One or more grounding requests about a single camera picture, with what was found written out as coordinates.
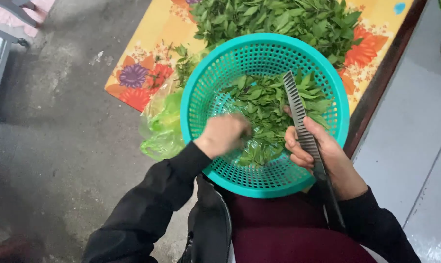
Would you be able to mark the person's right hand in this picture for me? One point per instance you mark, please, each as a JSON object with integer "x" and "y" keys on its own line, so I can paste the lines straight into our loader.
{"x": 328, "y": 157}

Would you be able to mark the person's left hand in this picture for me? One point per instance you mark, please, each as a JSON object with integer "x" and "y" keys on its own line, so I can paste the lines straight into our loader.
{"x": 222, "y": 134}

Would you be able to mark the large serrated kitchen knife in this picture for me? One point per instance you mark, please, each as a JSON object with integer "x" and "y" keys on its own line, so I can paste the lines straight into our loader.
{"x": 306, "y": 138}

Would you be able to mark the picked green leaves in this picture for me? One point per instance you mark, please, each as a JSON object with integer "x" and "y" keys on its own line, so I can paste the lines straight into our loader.
{"x": 271, "y": 109}

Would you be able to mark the green plastic bag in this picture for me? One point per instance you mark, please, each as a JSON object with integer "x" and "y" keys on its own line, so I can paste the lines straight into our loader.
{"x": 164, "y": 128}

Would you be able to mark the teal plastic colander basket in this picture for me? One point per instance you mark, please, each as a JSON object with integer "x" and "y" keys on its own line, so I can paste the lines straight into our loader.
{"x": 220, "y": 73}

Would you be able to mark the maroon skirt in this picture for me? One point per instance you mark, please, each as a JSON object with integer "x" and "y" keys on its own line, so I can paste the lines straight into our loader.
{"x": 289, "y": 233}

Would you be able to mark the yellow floral mat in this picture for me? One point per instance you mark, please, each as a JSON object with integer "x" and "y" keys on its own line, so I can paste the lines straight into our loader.
{"x": 151, "y": 65}

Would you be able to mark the pile of leafy green stems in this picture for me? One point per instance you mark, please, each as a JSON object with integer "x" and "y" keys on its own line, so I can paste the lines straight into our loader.
{"x": 278, "y": 22}

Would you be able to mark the clear plastic sheet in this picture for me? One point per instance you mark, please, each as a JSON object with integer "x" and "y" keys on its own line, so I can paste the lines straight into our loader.
{"x": 430, "y": 248}

